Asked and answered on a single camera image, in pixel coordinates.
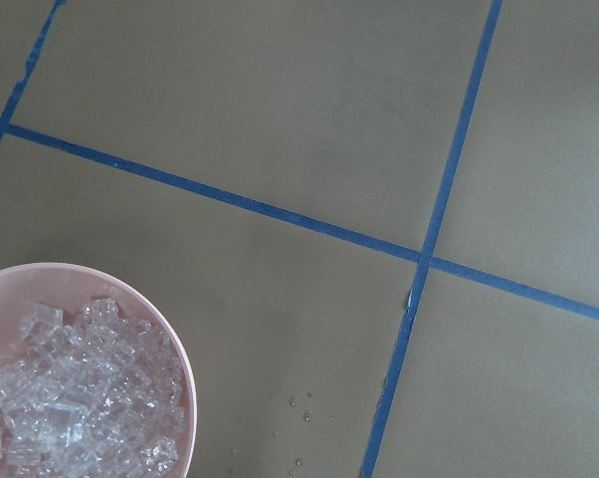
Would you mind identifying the pile of clear ice cubes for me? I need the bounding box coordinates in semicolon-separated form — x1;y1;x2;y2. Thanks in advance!
0;298;185;477

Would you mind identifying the pink plastic bowl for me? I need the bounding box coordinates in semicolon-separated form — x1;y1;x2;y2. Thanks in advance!
0;262;198;477

